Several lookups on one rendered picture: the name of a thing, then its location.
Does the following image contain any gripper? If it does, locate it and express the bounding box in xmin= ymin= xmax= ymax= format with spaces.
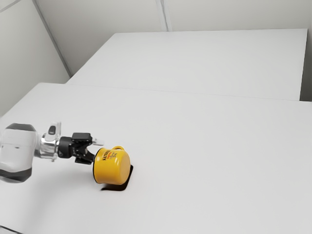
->
xmin=57 ymin=132 xmax=105 ymax=164

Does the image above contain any yellow enamel mug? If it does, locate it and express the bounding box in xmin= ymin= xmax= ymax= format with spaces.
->
xmin=93 ymin=145 xmax=132 ymax=185

